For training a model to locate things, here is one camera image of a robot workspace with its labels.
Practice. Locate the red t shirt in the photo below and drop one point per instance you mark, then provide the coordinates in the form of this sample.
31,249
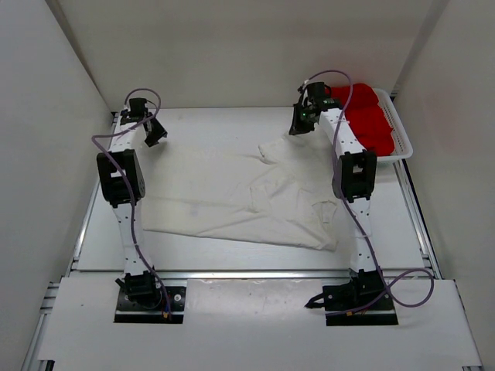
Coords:
367,121

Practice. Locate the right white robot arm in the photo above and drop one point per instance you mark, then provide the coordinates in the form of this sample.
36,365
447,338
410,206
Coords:
354,174

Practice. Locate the white t shirt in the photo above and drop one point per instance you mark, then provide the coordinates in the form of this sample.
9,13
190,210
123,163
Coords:
282,194

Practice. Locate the white plastic basket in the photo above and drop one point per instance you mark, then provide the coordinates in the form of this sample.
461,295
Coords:
402,145

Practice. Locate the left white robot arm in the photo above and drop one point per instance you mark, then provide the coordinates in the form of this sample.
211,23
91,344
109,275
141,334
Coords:
123,187

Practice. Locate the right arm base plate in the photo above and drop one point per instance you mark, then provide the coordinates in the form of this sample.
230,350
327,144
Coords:
345,306

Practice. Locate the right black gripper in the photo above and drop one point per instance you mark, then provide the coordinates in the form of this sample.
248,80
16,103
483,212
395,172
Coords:
298,128

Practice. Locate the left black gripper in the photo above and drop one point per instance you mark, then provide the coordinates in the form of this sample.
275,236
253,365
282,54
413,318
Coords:
160,132

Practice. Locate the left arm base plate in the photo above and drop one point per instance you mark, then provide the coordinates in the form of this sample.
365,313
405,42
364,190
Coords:
154,311

